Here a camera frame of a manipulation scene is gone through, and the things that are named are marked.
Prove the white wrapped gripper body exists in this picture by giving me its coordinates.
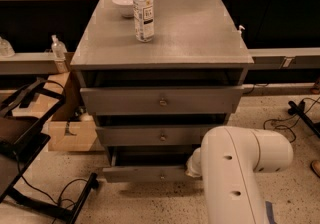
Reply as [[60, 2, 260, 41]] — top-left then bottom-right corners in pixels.
[[185, 148, 202, 178]]

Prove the grey bottom drawer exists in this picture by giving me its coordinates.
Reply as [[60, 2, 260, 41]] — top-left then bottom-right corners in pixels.
[[103, 145, 198, 183]]

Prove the grey drawer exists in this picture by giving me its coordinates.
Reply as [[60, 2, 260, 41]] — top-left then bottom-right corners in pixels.
[[96, 125, 214, 146], [103, 145, 198, 183], [80, 86, 243, 116]]

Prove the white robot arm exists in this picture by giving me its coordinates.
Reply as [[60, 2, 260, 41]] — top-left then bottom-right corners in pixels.
[[186, 126, 293, 224]]

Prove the grey middle drawer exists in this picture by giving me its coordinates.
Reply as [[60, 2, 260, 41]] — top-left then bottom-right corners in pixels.
[[96, 125, 214, 146]]

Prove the grey drawer cabinet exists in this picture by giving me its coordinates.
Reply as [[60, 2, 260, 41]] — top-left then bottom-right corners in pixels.
[[70, 0, 255, 169]]

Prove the grey top drawer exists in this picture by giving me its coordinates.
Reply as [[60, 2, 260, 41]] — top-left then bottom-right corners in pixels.
[[80, 86, 243, 116]]

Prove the brown shoe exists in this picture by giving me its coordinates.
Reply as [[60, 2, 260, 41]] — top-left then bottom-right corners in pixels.
[[311, 160, 320, 178]]

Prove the black stand leg right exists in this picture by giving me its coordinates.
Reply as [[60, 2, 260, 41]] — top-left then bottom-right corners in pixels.
[[288, 101, 320, 138]]

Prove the cardboard box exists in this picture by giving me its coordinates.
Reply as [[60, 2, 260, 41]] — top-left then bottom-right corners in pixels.
[[31, 51, 105, 153]]

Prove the small white pump nozzle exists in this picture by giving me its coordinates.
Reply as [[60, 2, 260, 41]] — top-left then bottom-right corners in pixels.
[[238, 25, 245, 34]]

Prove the clear plastic water bottle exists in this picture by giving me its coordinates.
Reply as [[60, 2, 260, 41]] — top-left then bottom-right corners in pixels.
[[133, 0, 154, 42]]

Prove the clear pump bottle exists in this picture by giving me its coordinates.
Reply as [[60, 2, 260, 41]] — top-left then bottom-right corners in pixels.
[[51, 35, 67, 59]]

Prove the white ceramic bowl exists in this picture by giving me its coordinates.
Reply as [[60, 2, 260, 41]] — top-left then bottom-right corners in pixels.
[[112, 0, 134, 18]]

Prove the clear plastic container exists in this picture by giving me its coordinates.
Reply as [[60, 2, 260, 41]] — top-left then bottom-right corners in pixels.
[[0, 37, 15, 57]]

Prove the black cable on cart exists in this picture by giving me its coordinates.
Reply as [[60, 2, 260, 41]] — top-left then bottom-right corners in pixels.
[[13, 149, 93, 224]]

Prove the black floor cable right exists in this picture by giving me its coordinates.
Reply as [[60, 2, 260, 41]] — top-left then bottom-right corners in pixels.
[[262, 97, 320, 144]]

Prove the black cart frame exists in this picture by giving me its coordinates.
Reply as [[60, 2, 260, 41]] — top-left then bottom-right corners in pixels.
[[0, 78, 99, 224]]

